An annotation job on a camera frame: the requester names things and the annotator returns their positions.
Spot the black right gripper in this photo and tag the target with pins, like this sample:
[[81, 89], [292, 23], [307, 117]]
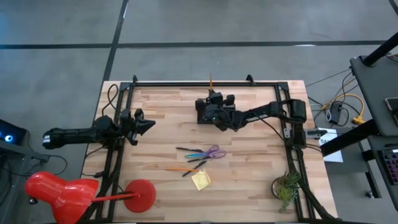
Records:
[[230, 116]]

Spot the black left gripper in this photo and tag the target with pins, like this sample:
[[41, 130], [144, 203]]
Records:
[[134, 127]]

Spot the orange pencil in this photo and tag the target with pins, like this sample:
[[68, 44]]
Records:
[[180, 170], [211, 82]]

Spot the purple and teal scissors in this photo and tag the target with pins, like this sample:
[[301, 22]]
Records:
[[194, 155]]

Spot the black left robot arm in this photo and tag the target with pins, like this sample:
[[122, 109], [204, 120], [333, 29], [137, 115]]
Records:
[[77, 135]]

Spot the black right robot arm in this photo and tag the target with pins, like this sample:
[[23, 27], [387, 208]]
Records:
[[264, 112]]

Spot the black mesh desk organizer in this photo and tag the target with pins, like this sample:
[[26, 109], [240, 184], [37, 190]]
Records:
[[199, 115]]

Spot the yellow sticky note pad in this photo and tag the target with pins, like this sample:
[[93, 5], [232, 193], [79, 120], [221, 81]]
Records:
[[201, 180]]

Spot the red desk lamp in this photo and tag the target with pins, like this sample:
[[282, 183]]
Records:
[[62, 193]]

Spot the small potted green plant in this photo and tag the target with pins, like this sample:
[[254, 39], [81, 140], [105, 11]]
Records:
[[286, 186]]

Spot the black power adapter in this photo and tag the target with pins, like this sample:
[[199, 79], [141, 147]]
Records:
[[335, 112]]

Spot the white paper sheet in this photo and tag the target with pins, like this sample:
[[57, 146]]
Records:
[[332, 155]]

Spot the grey metal stand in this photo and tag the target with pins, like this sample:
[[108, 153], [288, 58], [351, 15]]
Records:
[[21, 151]]

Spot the black desk crossbar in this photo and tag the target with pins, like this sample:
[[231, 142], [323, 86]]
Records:
[[348, 138]]

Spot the black computer with blue light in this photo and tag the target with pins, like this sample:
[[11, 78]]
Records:
[[12, 132]]

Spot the grey side desk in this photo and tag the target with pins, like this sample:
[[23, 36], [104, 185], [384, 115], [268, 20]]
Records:
[[376, 93]]

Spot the black slanted pole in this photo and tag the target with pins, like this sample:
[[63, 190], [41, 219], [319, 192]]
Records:
[[381, 51]]

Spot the dark phone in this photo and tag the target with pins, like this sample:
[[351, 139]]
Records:
[[393, 109]]

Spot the keyboard with lit keys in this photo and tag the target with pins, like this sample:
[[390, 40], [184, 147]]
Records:
[[391, 165]]

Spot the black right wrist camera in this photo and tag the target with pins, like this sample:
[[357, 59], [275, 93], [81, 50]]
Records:
[[214, 119]]

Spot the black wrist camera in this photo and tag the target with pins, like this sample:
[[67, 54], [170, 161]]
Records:
[[125, 115], [214, 119]]

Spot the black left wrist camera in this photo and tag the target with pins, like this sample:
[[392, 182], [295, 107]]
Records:
[[125, 115]]

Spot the black aluminium table frame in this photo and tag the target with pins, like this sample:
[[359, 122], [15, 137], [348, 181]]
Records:
[[174, 84]]

